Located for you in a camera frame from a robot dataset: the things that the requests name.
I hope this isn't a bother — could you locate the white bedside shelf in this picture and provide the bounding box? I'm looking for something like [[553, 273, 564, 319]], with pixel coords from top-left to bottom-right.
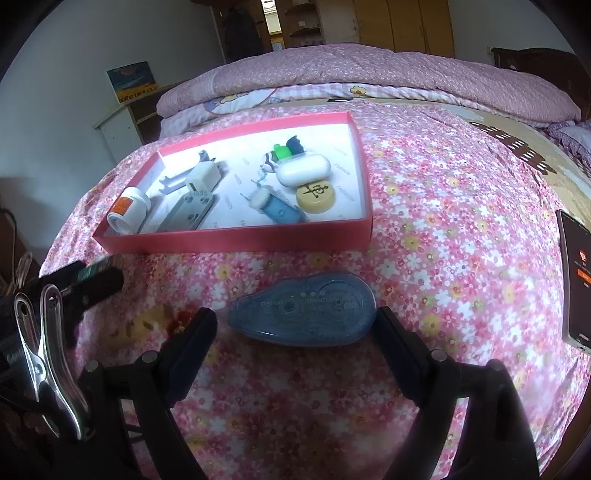
[[93, 84, 175, 163]]

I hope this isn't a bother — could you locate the purple quilted duvet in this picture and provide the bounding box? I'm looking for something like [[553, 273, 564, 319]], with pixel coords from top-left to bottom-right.
[[156, 44, 581, 124]]

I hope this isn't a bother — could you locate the blue correction tape dispenser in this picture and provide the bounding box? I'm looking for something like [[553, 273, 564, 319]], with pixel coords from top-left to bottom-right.
[[228, 271, 378, 348]]

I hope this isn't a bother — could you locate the grey power adapter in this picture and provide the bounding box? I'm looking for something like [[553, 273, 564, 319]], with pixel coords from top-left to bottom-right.
[[156, 190, 214, 233]]

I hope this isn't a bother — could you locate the yellow chess piece disc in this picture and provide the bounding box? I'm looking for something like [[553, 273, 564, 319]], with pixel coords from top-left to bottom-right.
[[295, 180, 335, 214]]

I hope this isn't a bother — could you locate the silver metal clamp right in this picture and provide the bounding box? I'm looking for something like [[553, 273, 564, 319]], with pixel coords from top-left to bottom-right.
[[13, 284, 91, 441]]

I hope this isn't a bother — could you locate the pink floral bed sheet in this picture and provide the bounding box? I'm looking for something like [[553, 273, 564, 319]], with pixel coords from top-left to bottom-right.
[[38, 98, 591, 480]]

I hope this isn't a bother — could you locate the white oval case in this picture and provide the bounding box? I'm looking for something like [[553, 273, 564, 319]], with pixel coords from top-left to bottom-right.
[[276, 154, 331, 188]]

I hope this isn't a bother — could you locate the pink shallow cardboard box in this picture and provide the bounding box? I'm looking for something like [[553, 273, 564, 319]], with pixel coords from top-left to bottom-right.
[[92, 111, 373, 254]]

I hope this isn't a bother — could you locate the white orange tape roll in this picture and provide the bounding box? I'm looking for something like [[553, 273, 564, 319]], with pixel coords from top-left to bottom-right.
[[107, 187, 151, 235]]

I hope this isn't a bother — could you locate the red strawberry charm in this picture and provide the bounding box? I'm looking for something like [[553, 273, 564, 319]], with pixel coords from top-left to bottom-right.
[[166, 310, 195, 337]]

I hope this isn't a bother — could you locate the white usb charger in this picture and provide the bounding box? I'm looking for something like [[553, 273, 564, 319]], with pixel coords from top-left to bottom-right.
[[184, 161, 224, 194]]

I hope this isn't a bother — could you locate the green toy figure keychain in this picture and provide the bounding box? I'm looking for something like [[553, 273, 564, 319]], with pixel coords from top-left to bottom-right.
[[260, 136, 304, 173]]

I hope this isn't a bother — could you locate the dark wooden headboard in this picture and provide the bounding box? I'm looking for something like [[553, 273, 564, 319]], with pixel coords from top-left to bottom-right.
[[491, 47, 590, 121]]

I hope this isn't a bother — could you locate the black smartphone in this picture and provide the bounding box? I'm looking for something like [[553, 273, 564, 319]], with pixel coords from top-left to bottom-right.
[[556, 210, 591, 355]]

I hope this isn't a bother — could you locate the wooden wardrobe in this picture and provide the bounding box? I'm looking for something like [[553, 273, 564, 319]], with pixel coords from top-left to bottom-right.
[[353, 0, 455, 58]]

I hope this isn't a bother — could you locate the wooden puzzle block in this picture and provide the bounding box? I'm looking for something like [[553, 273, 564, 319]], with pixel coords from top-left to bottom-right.
[[106, 304, 172, 349]]

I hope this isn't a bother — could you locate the blue yellow picture book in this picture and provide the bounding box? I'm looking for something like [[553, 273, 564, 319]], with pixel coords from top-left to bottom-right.
[[106, 61, 158, 103]]

